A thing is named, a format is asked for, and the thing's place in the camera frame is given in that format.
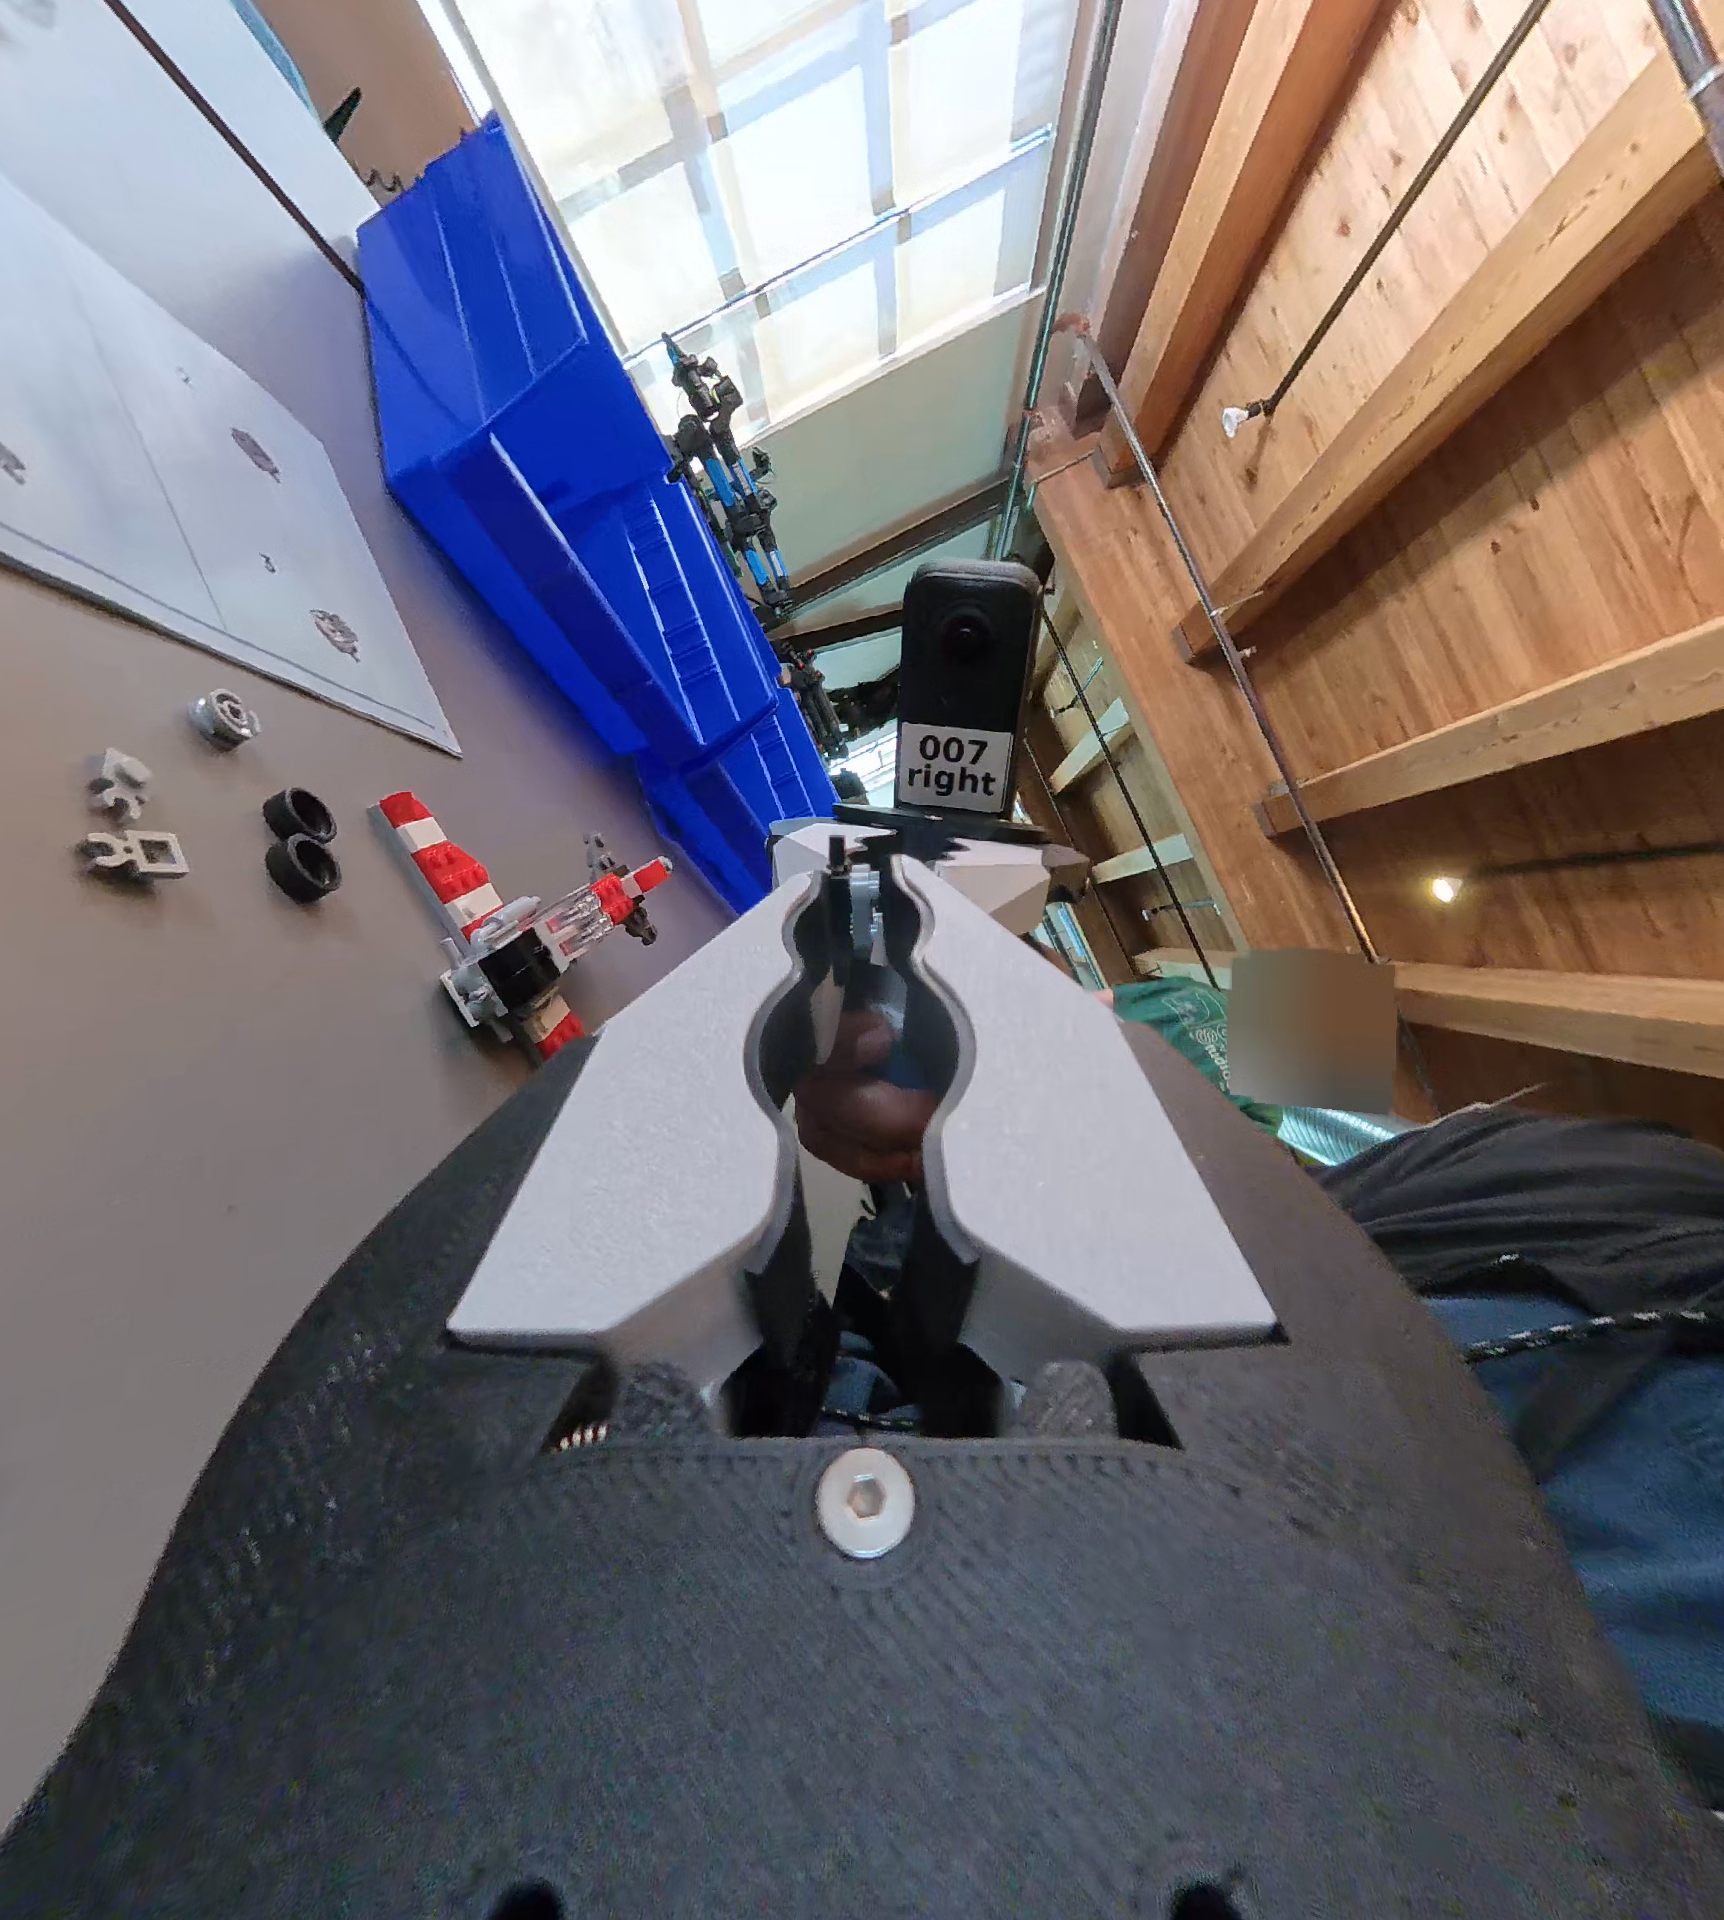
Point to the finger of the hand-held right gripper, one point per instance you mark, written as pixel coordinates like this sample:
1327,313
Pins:
794,848
1012,881

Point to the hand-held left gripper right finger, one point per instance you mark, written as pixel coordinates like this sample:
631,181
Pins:
1103,1185

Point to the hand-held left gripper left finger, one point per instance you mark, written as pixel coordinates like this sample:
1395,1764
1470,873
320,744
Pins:
623,1185

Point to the small toy brick assembly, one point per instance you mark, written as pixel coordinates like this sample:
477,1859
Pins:
857,908

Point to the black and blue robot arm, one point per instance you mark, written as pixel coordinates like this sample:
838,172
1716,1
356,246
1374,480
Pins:
734,465

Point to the grey desk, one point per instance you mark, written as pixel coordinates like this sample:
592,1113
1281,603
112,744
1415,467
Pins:
127,1125

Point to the person's right hand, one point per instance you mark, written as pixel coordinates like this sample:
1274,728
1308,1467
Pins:
862,1119

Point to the blue plastic bin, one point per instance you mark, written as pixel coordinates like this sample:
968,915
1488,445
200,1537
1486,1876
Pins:
743,795
487,285
623,601

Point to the red and white toy plane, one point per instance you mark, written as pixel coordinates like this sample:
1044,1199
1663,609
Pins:
516,975

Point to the black toy tyre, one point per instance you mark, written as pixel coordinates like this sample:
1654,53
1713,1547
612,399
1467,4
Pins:
305,870
301,814

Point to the person's black jacket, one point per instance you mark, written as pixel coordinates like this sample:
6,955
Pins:
1583,1200

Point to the large window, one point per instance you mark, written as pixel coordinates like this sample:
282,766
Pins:
802,181

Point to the grey toy wheel hub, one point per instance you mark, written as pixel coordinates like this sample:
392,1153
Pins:
225,717

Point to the small grey toy brick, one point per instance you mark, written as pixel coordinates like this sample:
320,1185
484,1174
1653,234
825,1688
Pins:
120,781
135,857

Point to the person's blue garment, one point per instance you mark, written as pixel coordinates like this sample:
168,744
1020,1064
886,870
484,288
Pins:
1703,1575

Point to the toy instruction booklet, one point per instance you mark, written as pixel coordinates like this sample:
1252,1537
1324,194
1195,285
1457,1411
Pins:
83,421

